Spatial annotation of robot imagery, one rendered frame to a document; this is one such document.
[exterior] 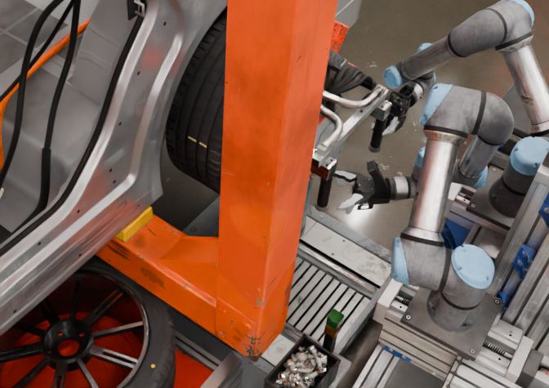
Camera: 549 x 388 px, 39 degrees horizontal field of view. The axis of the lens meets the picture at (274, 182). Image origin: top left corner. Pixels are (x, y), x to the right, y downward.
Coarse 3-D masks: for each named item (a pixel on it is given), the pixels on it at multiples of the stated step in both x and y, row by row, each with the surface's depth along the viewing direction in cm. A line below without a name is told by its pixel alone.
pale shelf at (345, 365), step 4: (308, 336) 250; (316, 340) 250; (320, 344) 249; (340, 356) 246; (344, 360) 245; (348, 360) 245; (340, 364) 244; (344, 364) 244; (348, 364) 244; (340, 368) 243; (344, 368) 243; (348, 368) 244; (340, 372) 242; (344, 372) 242; (336, 376) 241; (340, 376) 241; (344, 376) 244; (336, 380) 240; (340, 380) 242; (332, 384) 239; (336, 384) 240
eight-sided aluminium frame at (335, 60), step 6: (330, 48) 246; (330, 54) 248; (336, 54) 253; (330, 60) 251; (336, 60) 256; (342, 60) 261; (330, 66) 266; (336, 66) 258; (342, 66) 263; (330, 72) 268; (330, 78) 271; (324, 84) 273; (330, 84) 274; (324, 102) 278; (330, 102) 278; (330, 108) 278; (336, 108) 278
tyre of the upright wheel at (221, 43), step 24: (216, 24) 240; (216, 48) 236; (192, 72) 236; (216, 72) 234; (192, 96) 237; (216, 96) 233; (168, 120) 243; (192, 120) 238; (216, 120) 235; (168, 144) 249; (192, 144) 242; (216, 144) 237; (192, 168) 251; (216, 168) 242; (216, 192) 258
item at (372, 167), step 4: (372, 160) 240; (368, 164) 239; (372, 164) 238; (376, 164) 239; (368, 168) 238; (372, 168) 238; (376, 168) 237; (368, 172) 239; (372, 172) 238; (376, 172) 238; (380, 172) 243; (372, 176) 239; (376, 176) 239; (380, 176) 240; (376, 180) 241; (380, 180) 241; (384, 180) 245; (376, 184) 242; (380, 184) 242; (384, 184) 242; (380, 188) 244; (384, 188) 244
